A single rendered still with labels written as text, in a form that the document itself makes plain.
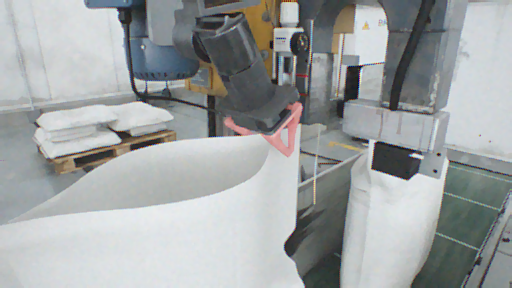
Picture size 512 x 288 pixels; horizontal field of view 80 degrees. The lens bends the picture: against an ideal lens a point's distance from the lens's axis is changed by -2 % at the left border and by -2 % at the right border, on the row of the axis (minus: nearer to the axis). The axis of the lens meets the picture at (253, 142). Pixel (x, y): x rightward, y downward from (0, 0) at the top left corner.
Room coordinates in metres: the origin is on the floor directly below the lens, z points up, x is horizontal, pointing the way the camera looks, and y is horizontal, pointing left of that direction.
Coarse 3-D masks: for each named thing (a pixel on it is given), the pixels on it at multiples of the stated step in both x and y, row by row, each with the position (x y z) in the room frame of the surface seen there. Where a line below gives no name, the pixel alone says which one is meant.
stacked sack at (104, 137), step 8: (104, 128) 3.03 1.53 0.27; (88, 136) 2.78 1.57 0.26; (96, 136) 2.79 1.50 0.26; (104, 136) 2.81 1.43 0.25; (112, 136) 2.84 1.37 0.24; (48, 144) 2.63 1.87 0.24; (56, 144) 2.58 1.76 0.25; (64, 144) 2.59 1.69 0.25; (72, 144) 2.61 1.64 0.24; (80, 144) 2.65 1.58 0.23; (88, 144) 2.69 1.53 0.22; (96, 144) 2.72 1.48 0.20; (104, 144) 2.77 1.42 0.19; (112, 144) 2.83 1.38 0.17; (48, 152) 2.54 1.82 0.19; (56, 152) 2.51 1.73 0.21; (64, 152) 2.55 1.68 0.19; (72, 152) 2.59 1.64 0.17
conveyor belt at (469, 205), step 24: (456, 168) 1.77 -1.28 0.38; (456, 192) 1.46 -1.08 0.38; (480, 192) 1.46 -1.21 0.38; (504, 192) 1.46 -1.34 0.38; (456, 216) 1.23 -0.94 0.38; (480, 216) 1.23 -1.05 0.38; (456, 240) 1.05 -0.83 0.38; (480, 240) 1.05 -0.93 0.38; (336, 264) 0.92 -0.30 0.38; (432, 264) 0.91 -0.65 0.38; (456, 264) 0.91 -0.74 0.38
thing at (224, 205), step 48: (192, 144) 0.41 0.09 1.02; (240, 144) 0.43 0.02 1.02; (96, 192) 0.31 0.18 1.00; (144, 192) 0.37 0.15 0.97; (192, 192) 0.41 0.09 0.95; (240, 192) 0.28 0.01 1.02; (288, 192) 0.47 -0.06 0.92; (0, 240) 0.20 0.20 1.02; (48, 240) 0.21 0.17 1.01; (96, 240) 0.22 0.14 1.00; (144, 240) 0.23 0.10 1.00; (192, 240) 0.24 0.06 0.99; (240, 240) 0.27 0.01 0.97
